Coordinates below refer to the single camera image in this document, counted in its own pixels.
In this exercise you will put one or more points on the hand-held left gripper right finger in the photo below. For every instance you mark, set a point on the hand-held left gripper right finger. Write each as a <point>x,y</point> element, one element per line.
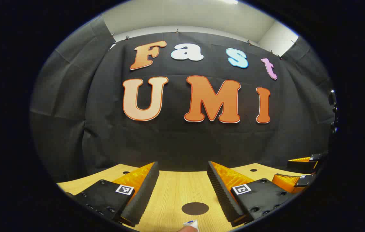
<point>222,196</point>

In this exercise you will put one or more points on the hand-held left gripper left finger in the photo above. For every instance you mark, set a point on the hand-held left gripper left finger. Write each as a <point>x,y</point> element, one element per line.
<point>143,196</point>

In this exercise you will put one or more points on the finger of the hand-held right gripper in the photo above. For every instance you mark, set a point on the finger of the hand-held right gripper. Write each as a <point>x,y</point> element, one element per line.
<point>285,183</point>
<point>300,165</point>

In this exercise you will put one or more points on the brown round coaster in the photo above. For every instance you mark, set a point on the brown round coaster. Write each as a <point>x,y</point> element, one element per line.
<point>195,208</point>

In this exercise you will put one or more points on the white toothpaste tube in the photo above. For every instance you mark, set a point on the white toothpaste tube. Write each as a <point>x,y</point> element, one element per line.
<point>191,223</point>

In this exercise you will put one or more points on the wooden desktop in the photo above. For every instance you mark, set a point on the wooden desktop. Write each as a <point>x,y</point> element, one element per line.
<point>176,190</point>

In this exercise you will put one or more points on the black backdrop cloth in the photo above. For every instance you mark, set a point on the black backdrop cloth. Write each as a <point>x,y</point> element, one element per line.
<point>176,141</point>

